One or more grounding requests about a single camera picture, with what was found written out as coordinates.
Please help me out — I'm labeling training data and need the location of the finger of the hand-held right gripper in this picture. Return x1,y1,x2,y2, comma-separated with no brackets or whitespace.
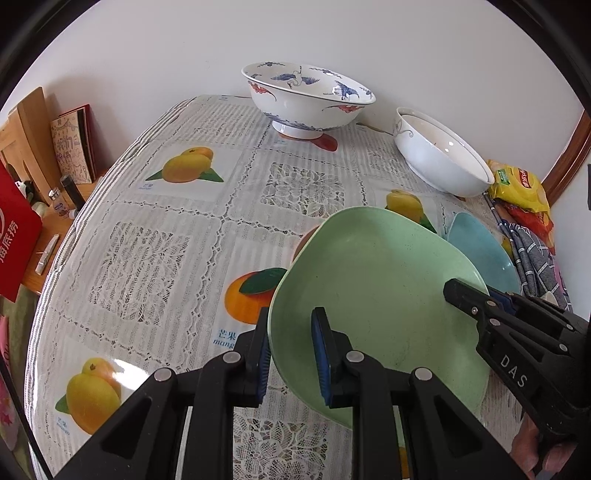
443,278,543,418
487,286,578,335

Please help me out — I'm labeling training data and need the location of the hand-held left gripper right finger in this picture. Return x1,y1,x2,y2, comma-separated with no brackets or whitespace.
310,307,532,480

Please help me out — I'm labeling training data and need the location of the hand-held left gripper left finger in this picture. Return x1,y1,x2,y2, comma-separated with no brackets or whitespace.
53,305,273,480

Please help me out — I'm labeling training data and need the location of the light blue plate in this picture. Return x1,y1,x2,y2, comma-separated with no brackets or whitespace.
444,211,522,297

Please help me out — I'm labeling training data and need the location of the green plate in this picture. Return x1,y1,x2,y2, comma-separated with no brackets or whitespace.
268,206,491,429

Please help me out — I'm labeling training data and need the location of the brown bowl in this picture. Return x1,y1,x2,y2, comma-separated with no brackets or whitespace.
293,225,322,266

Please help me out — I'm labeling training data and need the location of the person's right hand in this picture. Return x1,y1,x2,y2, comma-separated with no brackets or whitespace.
512,413,568,480

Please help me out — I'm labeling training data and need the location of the grey checked cloth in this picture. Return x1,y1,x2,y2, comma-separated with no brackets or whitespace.
484,194,574,315

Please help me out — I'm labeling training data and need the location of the red chip bag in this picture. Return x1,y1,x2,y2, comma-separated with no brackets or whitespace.
501,202,555,241

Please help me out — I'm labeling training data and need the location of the yellow chip bag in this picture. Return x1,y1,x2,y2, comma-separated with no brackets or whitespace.
487,159,551,214

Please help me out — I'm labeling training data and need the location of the white bowl with grey scrolls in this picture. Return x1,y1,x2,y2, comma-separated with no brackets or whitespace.
393,107,496,198

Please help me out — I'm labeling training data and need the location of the fruit print lace tablecloth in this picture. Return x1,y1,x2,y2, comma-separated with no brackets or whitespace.
25,95,568,480

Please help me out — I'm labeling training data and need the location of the plain white bowl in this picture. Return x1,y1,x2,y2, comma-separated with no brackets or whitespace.
398,113,490,183

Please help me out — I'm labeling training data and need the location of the small folding knife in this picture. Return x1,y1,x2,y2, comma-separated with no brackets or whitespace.
36,234,61,275

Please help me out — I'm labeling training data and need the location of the blue patterned white bowl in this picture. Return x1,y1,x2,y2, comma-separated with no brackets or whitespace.
241,61,376,140

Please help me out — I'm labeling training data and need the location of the wooden side table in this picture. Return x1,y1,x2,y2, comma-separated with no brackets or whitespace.
21,179,102,296

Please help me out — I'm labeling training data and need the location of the pink cloth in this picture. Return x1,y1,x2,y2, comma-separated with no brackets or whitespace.
0,314,21,450

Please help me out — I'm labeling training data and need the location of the black cylinder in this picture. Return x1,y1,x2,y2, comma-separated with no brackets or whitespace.
60,174,85,208

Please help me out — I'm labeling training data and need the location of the red paper bag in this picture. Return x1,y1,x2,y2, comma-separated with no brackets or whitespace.
0,161,43,303

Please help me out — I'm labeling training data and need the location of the wooden chair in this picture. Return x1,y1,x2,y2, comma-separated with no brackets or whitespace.
0,87,63,206

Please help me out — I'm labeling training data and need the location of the brown wooden door frame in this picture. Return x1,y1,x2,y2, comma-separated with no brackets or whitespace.
540,108,591,204

